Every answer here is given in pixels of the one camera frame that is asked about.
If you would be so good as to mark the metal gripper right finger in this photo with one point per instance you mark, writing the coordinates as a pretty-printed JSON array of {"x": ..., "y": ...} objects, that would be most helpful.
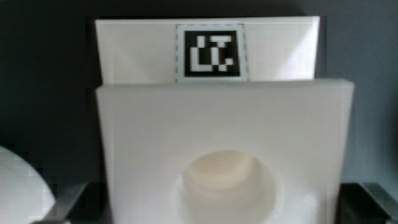
[{"x": 384, "y": 200}]

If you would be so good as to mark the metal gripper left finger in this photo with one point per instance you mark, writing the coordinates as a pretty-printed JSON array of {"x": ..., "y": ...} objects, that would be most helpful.
[{"x": 59, "y": 214}]

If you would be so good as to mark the white lamp base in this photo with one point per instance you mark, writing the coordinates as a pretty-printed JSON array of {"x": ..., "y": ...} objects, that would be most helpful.
[{"x": 223, "y": 122}]

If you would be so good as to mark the white lamp bulb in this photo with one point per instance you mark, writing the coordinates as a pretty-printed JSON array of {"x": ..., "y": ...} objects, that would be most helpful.
[{"x": 25, "y": 195}]

